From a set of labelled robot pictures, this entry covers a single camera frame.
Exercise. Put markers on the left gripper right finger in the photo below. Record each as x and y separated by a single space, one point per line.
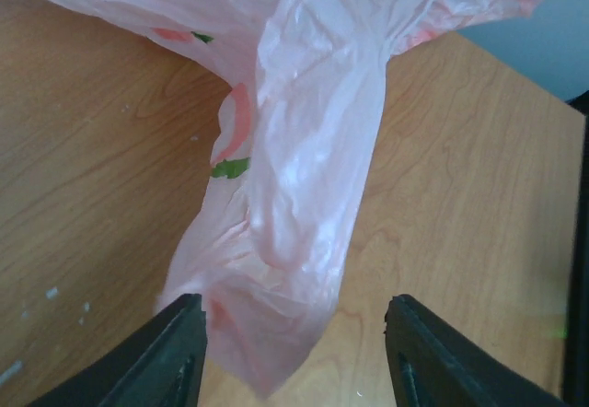
433 364

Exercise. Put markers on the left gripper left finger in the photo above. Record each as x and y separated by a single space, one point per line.
160 364

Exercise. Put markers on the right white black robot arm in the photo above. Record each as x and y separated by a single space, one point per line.
575 374

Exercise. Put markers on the pink plastic trash bag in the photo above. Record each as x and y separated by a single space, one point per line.
298 130

